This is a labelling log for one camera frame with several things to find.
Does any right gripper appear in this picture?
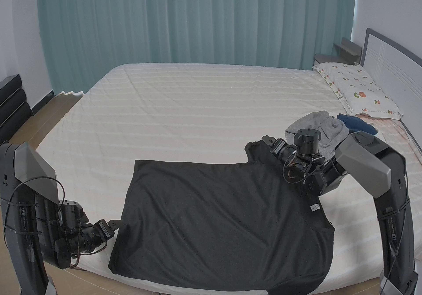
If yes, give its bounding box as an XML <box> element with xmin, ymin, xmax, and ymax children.
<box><xmin>278</xmin><ymin>146</ymin><xmax>299</xmax><ymax>164</ymax></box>

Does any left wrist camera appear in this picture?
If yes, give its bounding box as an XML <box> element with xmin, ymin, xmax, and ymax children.
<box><xmin>98</xmin><ymin>219</ymin><xmax>116</xmax><ymax>240</ymax></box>

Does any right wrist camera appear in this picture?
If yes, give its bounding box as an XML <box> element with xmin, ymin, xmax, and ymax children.
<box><xmin>261</xmin><ymin>136</ymin><xmax>285</xmax><ymax>156</ymax></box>

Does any bed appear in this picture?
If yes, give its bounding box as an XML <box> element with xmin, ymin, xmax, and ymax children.
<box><xmin>33</xmin><ymin>27</ymin><xmax>422</xmax><ymax>295</ymax></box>

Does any dark blue garment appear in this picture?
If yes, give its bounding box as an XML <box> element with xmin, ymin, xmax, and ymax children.
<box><xmin>336</xmin><ymin>113</ymin><xmax>378</xmax><ymax>135</ymax></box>

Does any white printed pillow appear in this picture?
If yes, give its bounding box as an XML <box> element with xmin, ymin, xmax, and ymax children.
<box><xmin>311</xmin><ymin>62</ymin><xmax>403</xmax><ymax>120</ymax></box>

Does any blue-green curtain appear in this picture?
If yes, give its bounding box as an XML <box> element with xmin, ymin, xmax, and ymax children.
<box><xmin>37</xmin><ymin>0</ymin><xmax>358</xmax><ymax>95</ymax></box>

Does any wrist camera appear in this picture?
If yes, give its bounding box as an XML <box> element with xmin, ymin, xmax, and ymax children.
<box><xmin>261</xmin><ymin>136</ymin><xmax>285</xmax><ymax>156</ymax></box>
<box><xmin>98</xmin><ymin>219</ymin><xmax>116</xmax><ymax>240</ymax></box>

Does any black T-shirt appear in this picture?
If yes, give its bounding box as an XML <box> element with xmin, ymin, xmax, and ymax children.
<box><xmin>108</xmin><ymin>140</ymin><xmax>336</xmax><ymax>295</ymax></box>

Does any grey garment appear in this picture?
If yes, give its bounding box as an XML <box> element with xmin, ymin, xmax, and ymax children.
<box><xmin>285</xmin><ymin>111</ymin><xmax>350</xmax><ymax>156</ymax></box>

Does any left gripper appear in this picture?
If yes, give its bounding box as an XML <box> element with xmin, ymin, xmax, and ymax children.
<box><xmin>78</xmin><ymin>219</ymin><xmax>128</xmax><ymax>253</ymax></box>

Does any black cable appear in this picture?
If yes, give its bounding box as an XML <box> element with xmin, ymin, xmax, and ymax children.
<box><xmin>384</xmin><ymin>152</ymin><xmax>413</xmax><ymax>288</ymax></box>
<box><xmin>2</xmin><ymin>177</ymin><xmax>66</xmax><ymax>245</ymax></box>

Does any grey bedside table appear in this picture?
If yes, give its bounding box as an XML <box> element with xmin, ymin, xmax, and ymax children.
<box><xmin>314</xmin><ymin>37</ymin><xmax>363</xmax><ymax>65</ymax></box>

